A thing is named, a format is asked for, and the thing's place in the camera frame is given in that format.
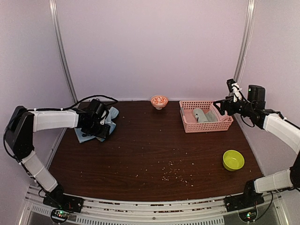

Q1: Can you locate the pink rolled towel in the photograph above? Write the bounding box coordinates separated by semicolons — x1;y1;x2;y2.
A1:
210;104;232;122

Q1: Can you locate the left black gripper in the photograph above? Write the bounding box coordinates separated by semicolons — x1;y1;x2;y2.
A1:
84;119;110;139

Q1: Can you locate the lime green bowl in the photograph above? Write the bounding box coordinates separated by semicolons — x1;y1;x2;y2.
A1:
223;150;245;172

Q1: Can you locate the left aluminium frame post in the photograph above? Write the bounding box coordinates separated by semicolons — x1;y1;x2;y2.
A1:
49;0;78;103

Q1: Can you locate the aluminium frame post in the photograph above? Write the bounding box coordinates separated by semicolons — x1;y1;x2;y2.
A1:
49;0;78;103
234;0;256;82

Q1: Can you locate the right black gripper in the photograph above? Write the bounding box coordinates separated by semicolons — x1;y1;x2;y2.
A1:
213;95;255;117

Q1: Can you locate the grey rolled towel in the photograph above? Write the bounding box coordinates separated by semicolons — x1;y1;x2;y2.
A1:
205;111;218;122
193;108;208;123

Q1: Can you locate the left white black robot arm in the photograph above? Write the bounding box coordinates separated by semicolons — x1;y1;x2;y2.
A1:
3;99;110;208

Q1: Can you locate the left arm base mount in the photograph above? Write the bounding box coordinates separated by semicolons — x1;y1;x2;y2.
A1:
43;195;84;213

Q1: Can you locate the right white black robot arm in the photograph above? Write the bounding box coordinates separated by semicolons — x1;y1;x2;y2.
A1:
213;79;300;207

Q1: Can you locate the orange patterned ceramic bowl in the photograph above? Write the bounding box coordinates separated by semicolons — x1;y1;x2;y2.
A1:
150;95;169;110

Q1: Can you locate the right aluminium frame post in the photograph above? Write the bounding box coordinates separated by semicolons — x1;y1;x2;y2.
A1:
234;0;256;82

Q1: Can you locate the front aluminium rail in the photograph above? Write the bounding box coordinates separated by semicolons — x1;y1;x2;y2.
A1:
24;185;282;225

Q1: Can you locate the pink plastic basket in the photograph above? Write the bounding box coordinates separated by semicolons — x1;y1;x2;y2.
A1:
179;100;233;133

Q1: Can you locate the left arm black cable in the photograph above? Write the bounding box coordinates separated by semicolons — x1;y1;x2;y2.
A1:
63;94;119;111

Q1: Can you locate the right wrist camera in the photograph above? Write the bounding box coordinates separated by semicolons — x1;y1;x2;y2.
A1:
226;79;242;102

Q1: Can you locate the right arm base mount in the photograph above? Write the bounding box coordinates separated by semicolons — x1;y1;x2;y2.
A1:
224;194;264;212

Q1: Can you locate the plain light blue towel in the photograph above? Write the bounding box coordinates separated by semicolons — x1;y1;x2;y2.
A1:
74;106;119;143

